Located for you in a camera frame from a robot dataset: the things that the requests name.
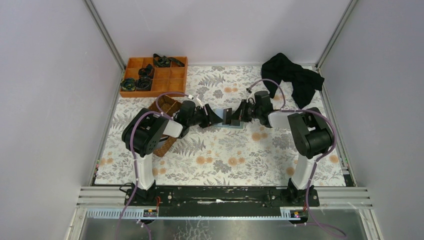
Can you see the orange divided tray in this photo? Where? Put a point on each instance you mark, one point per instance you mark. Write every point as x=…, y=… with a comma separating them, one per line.
x=148, y=77

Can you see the white slotted cable duct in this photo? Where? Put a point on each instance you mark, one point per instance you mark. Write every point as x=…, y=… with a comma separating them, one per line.
x=196, y=213

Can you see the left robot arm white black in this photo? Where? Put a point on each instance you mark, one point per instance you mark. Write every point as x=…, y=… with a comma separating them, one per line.
x=143, y=134

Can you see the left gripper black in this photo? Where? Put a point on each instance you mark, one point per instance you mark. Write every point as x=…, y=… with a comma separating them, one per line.
x=205, y=115

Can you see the floral table mat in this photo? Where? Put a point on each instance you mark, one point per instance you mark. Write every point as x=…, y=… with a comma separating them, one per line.
x=250, y=156

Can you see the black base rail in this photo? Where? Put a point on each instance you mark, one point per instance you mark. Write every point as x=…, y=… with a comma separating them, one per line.
x=231, y=197

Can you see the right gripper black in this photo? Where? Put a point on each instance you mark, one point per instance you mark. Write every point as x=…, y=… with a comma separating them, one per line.
x=239, y=115

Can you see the green card holder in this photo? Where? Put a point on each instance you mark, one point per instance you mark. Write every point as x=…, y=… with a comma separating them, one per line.
x=235, y=124

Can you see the black cloth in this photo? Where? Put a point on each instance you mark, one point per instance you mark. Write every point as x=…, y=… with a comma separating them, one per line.
x=304, y=82

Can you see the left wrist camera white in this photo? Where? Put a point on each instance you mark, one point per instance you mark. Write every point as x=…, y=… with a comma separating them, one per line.
x=200, y=101

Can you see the woven brown basket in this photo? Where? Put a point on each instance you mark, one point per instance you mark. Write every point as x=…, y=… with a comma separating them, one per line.
x=169, y=106

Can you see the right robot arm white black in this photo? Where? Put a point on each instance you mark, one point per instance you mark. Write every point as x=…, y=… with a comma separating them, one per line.
x=312, y=133

